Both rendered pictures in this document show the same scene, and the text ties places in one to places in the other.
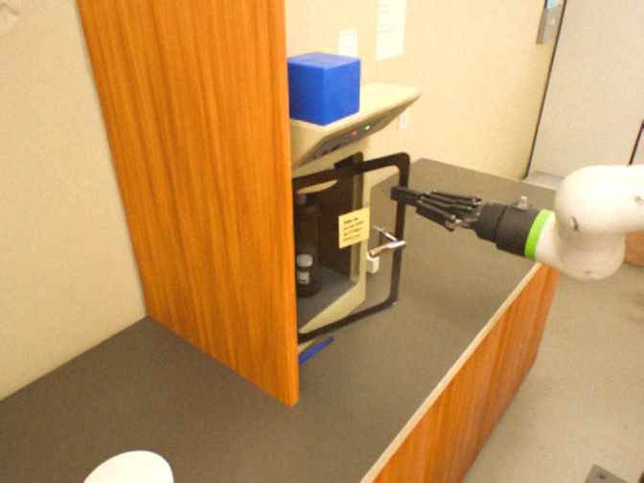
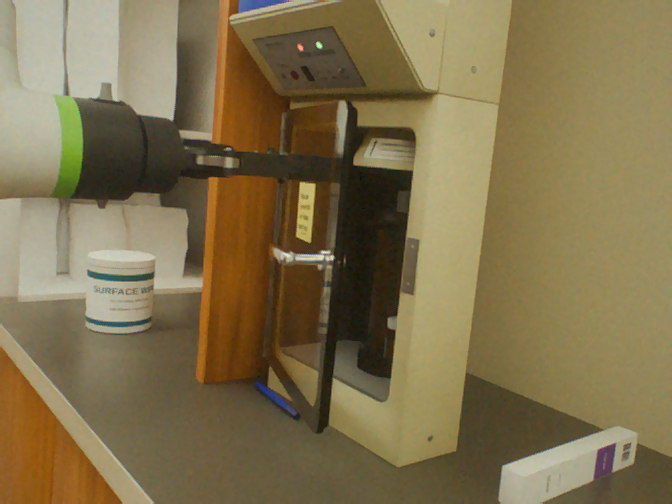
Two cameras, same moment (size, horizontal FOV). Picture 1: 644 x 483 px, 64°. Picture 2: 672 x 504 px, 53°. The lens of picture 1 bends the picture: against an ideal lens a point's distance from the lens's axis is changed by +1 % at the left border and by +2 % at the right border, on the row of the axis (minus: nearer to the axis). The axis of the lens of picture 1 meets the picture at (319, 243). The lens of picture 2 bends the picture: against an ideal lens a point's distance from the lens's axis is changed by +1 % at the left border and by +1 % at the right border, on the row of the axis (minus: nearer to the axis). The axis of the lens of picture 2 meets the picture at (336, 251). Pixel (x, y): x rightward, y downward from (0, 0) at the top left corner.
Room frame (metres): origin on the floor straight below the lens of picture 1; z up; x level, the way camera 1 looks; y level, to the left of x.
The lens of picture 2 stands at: (1.18, -0.92, 1.32)
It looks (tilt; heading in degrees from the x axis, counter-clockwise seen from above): 8 degrees down; 103
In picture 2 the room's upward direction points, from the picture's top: 5 degrees clockwise
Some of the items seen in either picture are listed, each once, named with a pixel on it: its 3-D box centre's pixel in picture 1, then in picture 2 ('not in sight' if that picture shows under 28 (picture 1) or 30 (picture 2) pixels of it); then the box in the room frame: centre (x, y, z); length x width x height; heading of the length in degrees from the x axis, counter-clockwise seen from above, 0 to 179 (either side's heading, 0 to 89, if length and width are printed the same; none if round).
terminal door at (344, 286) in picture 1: (347, 252); (302, 253); (0.93, -0.06, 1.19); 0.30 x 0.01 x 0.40; 121
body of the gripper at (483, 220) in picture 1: (479, 218); (175, 157); (0.86, -0.30, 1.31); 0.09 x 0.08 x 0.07; 51
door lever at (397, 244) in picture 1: (383, 245); (294, 254); (0.94, -0.14, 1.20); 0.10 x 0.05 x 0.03; 121
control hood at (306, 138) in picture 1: (352, 128); (324, 50); (0.93, -0.06, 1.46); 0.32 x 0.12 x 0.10; 141
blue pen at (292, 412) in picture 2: (311, 352); (276, 399); (0.88, 0.02, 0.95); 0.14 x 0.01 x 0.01; 135
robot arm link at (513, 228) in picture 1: (518, 227); (101, 146); (0.81, -0.36, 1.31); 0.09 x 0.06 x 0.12; 141
